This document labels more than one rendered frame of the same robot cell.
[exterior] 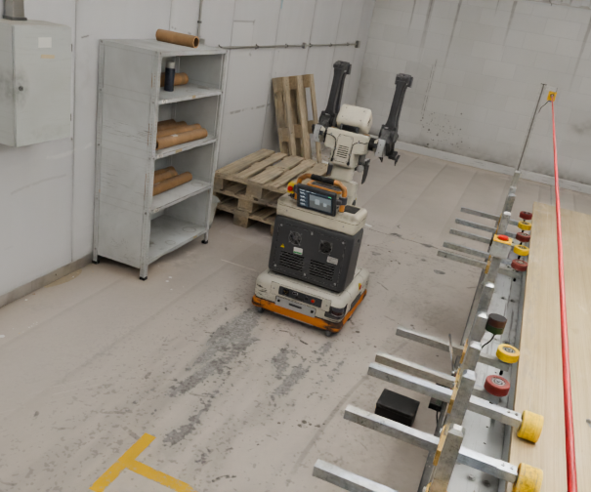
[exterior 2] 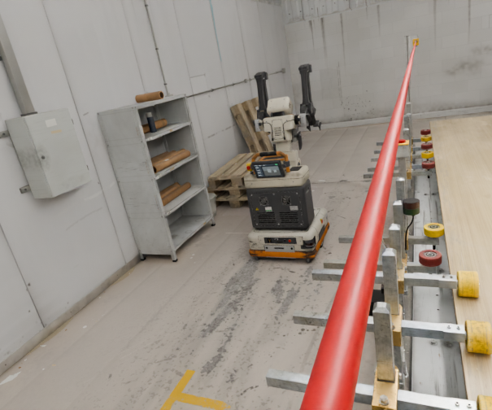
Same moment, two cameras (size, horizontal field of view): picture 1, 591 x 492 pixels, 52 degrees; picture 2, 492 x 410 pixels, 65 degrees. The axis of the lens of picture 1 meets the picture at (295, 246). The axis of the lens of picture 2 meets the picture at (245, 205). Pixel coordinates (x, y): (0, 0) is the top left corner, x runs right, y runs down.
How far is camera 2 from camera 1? 55 cm
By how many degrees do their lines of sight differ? 8
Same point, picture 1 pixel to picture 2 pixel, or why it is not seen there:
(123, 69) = (117, 127)
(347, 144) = (279, 125)
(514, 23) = (382, 19)
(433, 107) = (346, 93)
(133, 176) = (145, 194)
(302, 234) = (267, 197)
